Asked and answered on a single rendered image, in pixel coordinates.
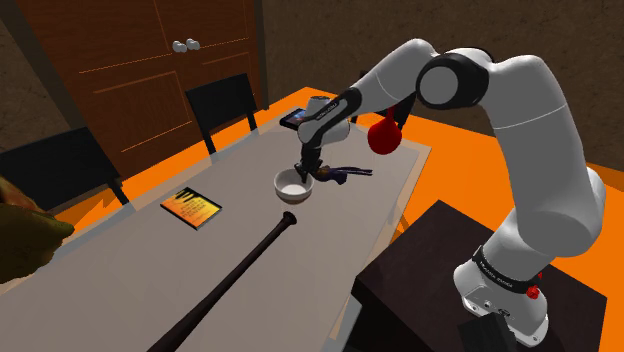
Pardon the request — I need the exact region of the black tablet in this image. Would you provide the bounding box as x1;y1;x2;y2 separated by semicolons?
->
279;107;310;131

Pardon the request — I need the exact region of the dark robot stand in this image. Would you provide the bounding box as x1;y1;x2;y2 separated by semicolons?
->
350;199;609;352

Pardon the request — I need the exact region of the orange yellow book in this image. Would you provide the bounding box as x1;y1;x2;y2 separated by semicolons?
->
159;186;223;232

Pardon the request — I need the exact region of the olive green lumpy object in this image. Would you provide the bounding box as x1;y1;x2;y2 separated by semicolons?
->
0;175;76;285

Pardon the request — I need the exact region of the red round vase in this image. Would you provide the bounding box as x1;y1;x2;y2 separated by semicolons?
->
366;107;404;156

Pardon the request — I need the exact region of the dark purple black tool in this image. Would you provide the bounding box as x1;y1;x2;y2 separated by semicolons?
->
311;164;375;187

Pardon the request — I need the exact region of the black chair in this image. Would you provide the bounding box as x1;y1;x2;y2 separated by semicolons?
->
184;72;260;156
0;127;131;213

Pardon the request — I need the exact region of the white bowl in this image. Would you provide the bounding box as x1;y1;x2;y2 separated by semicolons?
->
273;167;315;205

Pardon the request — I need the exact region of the grey table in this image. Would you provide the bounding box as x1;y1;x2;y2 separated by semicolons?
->
0;108;433;352

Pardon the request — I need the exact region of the brown wooden double door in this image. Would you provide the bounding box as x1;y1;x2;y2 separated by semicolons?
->
13;0;270;181

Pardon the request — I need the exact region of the dark brown baseball bat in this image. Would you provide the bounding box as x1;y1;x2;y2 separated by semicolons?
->
146;211;298;352

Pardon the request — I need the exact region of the orange rug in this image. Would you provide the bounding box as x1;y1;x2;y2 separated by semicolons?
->
48;86;624;352

